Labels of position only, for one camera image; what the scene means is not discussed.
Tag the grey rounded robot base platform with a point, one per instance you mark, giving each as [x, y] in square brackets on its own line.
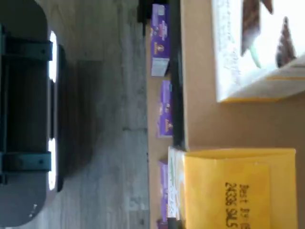
[23, 14]

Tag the wooden shelf board with purple boxes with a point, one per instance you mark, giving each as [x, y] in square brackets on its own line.
[151, 107]

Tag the yellow box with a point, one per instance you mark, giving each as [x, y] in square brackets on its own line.
[214, 190]

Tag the teal metal mounting frame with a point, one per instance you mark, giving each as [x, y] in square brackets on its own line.
[28, 50]

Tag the white box with brownie picture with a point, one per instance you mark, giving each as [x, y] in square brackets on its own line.
[238, 59]

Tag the black shelf frame post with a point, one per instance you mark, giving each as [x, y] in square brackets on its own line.
[144, 12]

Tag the wooden shelf board with white boxes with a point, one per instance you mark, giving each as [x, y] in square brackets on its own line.
[202, 119]

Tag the black shelf edge rail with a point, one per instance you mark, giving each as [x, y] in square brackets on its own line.
[177, 83]

